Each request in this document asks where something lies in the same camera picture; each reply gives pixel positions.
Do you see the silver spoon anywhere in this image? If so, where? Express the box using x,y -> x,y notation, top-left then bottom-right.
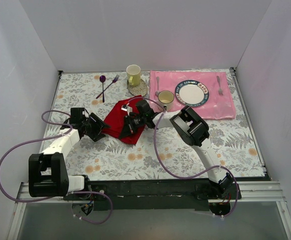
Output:
155,76 -> 160,97

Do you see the red cloth napkin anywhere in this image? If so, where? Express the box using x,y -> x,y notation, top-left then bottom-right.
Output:
102,98 -> 145,145

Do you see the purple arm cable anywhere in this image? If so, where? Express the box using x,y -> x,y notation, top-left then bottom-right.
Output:
0,109 -> 113,224
126,97 -> 240,218

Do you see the yellow ceramic mug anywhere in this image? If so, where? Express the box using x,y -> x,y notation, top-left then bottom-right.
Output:
126,64 -> 141,87

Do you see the silver fork on placemat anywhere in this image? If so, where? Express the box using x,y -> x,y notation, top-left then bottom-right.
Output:
216,75 -> 223,96

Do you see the white plate blue rim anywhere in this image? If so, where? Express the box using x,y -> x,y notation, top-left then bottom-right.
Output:
174,79 -> 210,107

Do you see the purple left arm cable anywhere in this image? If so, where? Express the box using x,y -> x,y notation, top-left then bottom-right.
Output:
0,109 -> 113,224

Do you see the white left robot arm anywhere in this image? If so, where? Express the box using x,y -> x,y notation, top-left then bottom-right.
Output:
28,107 -> 110,200

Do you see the purple fork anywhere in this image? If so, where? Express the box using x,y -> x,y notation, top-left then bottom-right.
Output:
96,74 -> 120,99

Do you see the purple spoon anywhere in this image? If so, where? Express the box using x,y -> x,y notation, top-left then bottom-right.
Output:
99,75 -> 106,103

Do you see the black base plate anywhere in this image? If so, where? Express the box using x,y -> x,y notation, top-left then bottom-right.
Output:
64,178 -> 241,211

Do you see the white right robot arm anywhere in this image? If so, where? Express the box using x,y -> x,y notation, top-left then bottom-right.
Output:
119,97 -> 239,200

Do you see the floral tablecloth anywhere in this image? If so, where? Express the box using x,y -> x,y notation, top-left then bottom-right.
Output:
45,69 -> 265,181

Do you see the cream enamel mug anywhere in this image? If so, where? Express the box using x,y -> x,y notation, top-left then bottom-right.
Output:
157,90 -> 175,112

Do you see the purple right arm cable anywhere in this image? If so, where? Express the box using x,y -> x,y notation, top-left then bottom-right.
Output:
126,97 -> 240,218

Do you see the aluminium frame rail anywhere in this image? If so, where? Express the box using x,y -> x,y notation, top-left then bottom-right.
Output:
7,181 -> 291,240

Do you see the speckled round coaster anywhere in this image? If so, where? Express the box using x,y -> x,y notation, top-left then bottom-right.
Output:
127,79 -> 148,97

